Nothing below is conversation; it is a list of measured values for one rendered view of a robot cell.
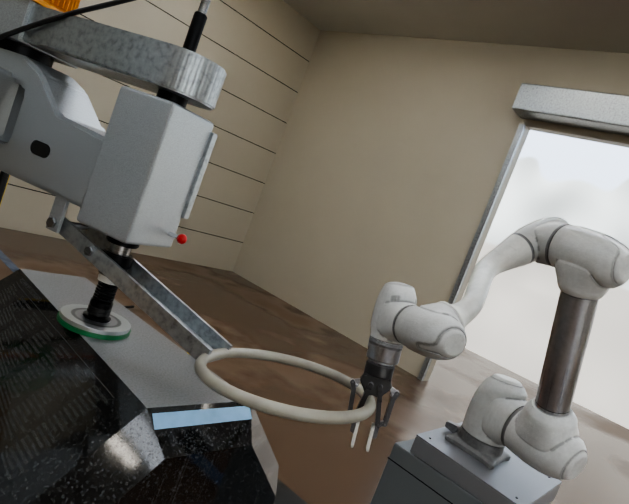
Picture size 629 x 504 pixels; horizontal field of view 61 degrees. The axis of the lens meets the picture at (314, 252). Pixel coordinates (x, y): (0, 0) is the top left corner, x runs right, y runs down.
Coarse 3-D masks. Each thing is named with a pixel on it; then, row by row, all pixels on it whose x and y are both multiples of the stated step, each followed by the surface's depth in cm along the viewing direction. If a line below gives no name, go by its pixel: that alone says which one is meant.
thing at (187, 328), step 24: (72, 240) 164; (96, 240) 174; (96, 264) 160; (120, 288) 156; (144, 288) 154; (168, 312) 150; (192, 312) 160; (192, 336) 147; (216, 336) 157; (216, 360) 152
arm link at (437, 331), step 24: (504, 240) 157; (480, 264) 148; (504, 264) 151; (480, 288) 136; (408, 312) 129; (432, 312) 125; (456, 312) 126; (408, 336) 125; (432, 336) 119; (456, 336) 119
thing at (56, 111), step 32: (0, 64) 173; (32, 64) 169; (32, 96) 167; (64, 96) 171; (32, 128) 166; (64, 128) 162; (96, 128) 176; (0, 160) 171; (32, 160) 166; (64, 160) 161; (64, 192) 160
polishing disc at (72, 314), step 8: (72, 304) 170; (80, 304) 173; (64, 312) 161; (72, 312) 163; (80, 312) 166; (112, 312) 176; (64, 320) 157; (72, 320) 157; (80, 320) 159; (88, 320) 161; (112, 320) 169; (120, 320) 172; (80, 328) 156; (88, 328) 156; (96, 328) 158; (104, 328) 160; (112, 328) 162; (120, 328) 165; (128, 328) 167
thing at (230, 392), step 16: (224, 352) 153; (240, 352) 158; (256, 352) 162; (272, 352) 165; (304, 368) 164; (320, 368) 162; (208, 384) 126; (224, 384) 124; (240, 400) 120; (256, 400) 119; (368, 400) 140; (288, 416) 119; (304, 416) 119; (320, 416) 120; (336, 416) 122; (352, 416) 126; (368, 416) 131
